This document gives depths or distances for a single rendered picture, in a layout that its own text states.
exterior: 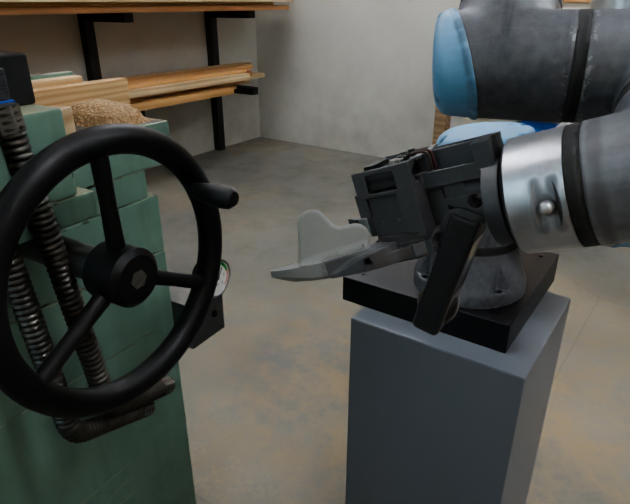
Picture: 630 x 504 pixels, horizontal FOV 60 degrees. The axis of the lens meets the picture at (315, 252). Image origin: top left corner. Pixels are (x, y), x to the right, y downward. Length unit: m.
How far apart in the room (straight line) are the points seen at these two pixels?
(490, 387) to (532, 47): 0.56
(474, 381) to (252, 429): 0.81
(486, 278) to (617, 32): 0.51
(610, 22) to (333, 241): 0.27
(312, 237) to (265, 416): 1.18
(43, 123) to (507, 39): 0.42
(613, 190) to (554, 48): 0.14
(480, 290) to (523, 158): 0.52
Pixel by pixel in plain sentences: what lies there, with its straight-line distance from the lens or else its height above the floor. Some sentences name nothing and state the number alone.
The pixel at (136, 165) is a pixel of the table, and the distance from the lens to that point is 0.80.
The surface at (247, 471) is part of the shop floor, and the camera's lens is 1.47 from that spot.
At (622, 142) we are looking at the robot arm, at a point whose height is 0.97.
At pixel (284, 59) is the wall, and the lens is 4.55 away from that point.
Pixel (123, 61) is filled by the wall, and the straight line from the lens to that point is 3.85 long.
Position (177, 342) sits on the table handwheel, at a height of 0.70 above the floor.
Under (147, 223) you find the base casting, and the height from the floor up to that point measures 0.76.
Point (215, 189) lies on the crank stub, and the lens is 0.57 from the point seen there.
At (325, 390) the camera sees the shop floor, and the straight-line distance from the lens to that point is 1.69.
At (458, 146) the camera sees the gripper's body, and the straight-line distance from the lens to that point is 0.46.
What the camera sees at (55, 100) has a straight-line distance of 0.91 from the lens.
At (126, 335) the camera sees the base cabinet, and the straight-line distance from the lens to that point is 0.86.
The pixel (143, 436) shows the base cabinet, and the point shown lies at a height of 0.42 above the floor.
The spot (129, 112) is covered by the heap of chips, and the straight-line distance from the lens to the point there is 0.82.
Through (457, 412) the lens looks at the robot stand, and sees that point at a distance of 0.97.
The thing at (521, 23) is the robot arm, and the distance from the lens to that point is 0.50.
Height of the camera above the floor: 1.05
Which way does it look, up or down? 24 degrees down
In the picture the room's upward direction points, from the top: straight up
